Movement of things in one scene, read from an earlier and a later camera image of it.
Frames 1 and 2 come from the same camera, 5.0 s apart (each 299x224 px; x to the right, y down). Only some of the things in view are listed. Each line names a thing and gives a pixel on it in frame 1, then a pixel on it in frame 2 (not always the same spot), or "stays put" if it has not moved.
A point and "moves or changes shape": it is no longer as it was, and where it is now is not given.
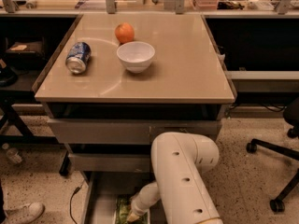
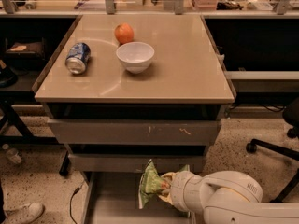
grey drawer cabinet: x=113 y=82 stays put
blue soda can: x=78 y=56 stays put
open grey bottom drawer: x=99 y=189 stays put
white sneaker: x=25 y=214 stays put
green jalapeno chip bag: x=123 y=208 moves or changes shape
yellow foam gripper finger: x=133 y=217 -> x=172 y=175
